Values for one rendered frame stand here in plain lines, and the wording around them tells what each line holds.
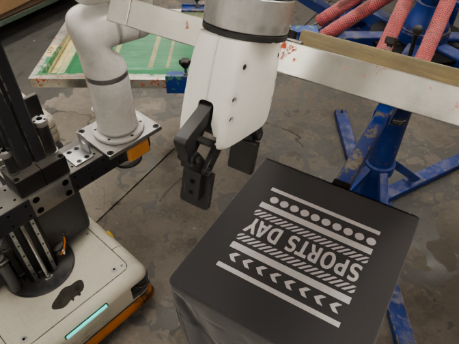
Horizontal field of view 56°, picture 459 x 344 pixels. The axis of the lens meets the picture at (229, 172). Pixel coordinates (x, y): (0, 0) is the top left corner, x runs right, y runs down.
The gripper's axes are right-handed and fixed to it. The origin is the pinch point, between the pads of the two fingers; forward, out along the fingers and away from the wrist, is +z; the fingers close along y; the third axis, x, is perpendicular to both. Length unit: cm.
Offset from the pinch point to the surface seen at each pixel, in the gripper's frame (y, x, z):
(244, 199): -56, -19, 39
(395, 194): -196, 12, 90
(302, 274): -43, 3, 43
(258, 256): -42, -7, 43
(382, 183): -165, 5, 73
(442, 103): -14.3, 17.0, -10.2
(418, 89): -14.5, 14.3, -10.9
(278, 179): -67, -15, 36
